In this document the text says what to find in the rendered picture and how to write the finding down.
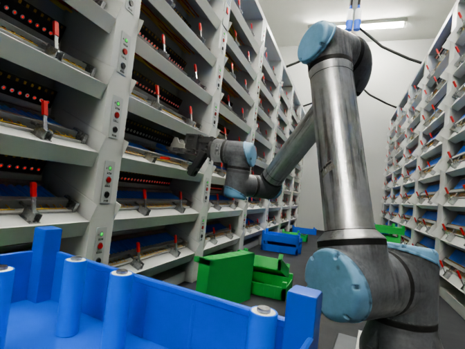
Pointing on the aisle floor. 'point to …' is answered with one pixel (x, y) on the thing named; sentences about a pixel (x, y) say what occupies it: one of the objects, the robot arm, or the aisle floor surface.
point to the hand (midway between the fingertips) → (169, 149)
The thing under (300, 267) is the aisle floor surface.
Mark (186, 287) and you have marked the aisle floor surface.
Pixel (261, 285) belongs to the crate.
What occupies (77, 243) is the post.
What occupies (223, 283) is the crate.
